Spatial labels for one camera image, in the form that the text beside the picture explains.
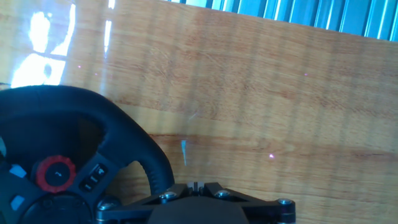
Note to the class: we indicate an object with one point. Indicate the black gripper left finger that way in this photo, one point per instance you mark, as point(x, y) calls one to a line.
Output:
point(168, 194)

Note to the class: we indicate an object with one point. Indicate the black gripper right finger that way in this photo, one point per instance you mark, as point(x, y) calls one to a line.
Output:
point(224, 194)

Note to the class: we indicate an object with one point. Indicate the black racing steering wheel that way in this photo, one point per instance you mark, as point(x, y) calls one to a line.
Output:
point(93, 105)

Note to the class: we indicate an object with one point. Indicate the brown wooden board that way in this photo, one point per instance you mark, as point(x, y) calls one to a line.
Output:
point(248, 93)

